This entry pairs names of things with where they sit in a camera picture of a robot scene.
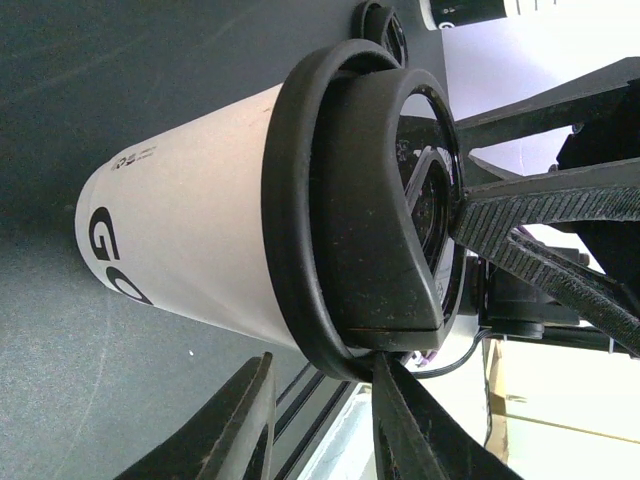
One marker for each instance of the single white paper cup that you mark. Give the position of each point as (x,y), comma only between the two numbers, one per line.
(175,222)

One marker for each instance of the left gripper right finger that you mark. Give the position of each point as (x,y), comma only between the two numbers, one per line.
(415,437)

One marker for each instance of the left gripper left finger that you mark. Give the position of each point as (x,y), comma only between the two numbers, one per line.
(230,437)

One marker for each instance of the black lid right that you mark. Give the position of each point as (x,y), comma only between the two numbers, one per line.
(381,25)

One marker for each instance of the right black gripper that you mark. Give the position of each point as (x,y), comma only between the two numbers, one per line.
(606,101)

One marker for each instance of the black cup lid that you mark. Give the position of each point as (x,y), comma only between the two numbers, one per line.
(360,179)

